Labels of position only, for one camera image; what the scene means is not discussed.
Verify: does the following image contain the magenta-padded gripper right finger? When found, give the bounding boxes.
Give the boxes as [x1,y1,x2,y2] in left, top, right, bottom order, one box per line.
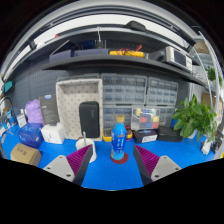
[132,144,183,187]

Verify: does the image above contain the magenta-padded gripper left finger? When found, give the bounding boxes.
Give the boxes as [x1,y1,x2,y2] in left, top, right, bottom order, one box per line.
[43,143,94,187]

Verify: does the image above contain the blue drink bottle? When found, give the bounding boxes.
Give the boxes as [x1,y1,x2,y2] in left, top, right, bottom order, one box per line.
[110,114,128,161]

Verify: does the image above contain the black soft pouch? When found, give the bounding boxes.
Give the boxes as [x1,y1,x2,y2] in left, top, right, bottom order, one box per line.
[157,125,184,143]

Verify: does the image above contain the white carton box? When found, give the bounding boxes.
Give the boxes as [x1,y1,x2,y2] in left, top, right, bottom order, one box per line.
[40,122,66,145]

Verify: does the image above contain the white ceramic mug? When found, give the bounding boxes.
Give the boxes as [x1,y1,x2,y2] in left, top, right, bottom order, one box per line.
[75,137,98,164]

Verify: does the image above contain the black box with white label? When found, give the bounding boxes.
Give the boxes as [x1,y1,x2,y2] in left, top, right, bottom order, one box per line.
[132,129,159,144]

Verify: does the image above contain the brown cardboard box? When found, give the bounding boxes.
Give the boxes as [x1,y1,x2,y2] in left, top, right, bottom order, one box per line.
[10,142,43,167]

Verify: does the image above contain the blue carton box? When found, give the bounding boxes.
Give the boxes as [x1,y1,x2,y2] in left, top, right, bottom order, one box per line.
[17,123,44,149]

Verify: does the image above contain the clear organiser box, colourful parts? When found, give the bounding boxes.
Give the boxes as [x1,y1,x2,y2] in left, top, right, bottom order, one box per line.
[130,107,161,131]

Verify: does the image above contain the black zip case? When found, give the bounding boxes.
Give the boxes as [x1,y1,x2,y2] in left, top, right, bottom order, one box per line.
[78,101,101,139]

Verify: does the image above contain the dark grey flat box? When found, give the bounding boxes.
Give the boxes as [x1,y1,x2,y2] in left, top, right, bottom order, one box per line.
[38,94,61,127]

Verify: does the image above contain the green potted plant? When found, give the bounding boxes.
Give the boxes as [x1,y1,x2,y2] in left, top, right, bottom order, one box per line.
[171,94,218,141]

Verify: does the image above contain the small white labelled box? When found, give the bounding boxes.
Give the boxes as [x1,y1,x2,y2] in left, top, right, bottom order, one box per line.
[16,112,28,129]

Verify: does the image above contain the purple plastic bag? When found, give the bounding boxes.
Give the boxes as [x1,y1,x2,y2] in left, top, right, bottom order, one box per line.
[24,98,44,125]

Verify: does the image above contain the beige dotted storage tray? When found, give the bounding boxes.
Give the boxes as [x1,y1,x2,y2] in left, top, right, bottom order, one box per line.
[55,78,104,142]

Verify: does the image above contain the small grey drawer cabinet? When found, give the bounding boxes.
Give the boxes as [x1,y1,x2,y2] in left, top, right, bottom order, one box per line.
[146,77,179,108]

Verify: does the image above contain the black overhead shelf unit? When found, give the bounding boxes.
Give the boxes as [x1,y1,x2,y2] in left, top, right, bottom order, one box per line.
[3,19,224,88]

